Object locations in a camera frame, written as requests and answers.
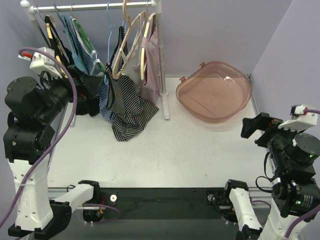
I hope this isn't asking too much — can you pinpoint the light blue wire hanger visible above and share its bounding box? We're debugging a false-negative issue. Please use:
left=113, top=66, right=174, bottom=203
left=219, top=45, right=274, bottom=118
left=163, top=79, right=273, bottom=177
left=103, top=1, right=117, bottom=86

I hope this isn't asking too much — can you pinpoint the black white striped tank top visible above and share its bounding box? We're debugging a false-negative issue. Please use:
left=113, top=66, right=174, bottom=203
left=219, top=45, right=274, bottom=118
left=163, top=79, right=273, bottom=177
left=103, top=24, right=160, bottom=143

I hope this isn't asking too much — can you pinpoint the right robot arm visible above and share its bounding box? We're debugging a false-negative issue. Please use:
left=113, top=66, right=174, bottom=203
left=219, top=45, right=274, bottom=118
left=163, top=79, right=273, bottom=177
left=221, top=106, right=320, bottom=240

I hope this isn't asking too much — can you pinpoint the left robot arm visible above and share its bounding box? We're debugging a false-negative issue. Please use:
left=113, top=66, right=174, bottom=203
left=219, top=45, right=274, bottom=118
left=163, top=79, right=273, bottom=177
left=3, top=68, right=102, bottom=240

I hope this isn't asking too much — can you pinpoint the black garment on hanger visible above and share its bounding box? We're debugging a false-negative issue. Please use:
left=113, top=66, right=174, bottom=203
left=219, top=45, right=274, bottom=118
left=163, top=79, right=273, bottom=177
left=44, top=15, right=101, bottom=117

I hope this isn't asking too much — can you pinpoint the green plastic hanger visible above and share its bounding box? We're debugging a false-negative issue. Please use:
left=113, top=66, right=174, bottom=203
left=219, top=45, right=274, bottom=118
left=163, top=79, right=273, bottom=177
left=71, top=17, right=105, bottom=76

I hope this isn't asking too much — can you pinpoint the pink tank top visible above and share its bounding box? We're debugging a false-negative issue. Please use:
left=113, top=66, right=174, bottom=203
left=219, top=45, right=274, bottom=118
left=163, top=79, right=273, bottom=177
left=140, top=18, right=161, bottom=105

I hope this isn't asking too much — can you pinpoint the yellow wooden hanger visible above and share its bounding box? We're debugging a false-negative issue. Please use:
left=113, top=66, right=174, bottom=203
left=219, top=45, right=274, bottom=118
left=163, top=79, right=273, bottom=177
left=44, top=15, right=69, bottom=67

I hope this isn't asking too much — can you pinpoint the large beige wooden hanger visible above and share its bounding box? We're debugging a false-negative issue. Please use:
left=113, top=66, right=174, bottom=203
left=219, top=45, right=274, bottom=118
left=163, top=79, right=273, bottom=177
left=111, top=0, right=148, bottom=80

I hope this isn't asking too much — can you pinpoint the blue white striped garment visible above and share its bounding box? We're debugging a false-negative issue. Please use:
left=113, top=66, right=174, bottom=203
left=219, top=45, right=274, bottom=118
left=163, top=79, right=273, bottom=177
left=72, top=17, right=118, bottom=123

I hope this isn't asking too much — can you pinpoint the pink translucent plastic basin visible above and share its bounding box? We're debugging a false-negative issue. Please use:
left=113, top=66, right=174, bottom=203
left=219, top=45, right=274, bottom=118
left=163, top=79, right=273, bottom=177
left=176, top=61, right=253, bottom=124

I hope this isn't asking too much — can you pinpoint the white metal clothes rack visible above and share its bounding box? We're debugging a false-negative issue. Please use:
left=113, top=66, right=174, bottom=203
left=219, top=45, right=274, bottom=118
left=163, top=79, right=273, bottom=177
left=20, top=0, right=170, bottom=121

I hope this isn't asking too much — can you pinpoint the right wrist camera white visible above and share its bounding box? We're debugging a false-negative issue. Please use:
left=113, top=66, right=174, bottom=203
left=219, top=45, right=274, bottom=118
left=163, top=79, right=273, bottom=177
left=278, top=104, right=320, bottom=133

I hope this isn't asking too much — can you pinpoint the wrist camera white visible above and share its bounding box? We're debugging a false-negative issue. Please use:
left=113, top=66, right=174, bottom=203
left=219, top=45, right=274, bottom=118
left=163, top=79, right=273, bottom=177
left=18, top=52, right=62, bottom=78
left=278, top=104, right=320, bottom=133

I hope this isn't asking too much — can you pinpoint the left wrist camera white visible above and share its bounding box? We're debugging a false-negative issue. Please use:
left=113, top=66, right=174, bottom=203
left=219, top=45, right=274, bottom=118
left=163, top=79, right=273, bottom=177
left=18, top=52, right=62, bottom=78

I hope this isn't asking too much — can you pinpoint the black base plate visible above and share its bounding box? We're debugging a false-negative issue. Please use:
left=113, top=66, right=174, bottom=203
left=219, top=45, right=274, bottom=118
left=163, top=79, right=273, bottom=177
left=82, top=187, right=241, bottom=221

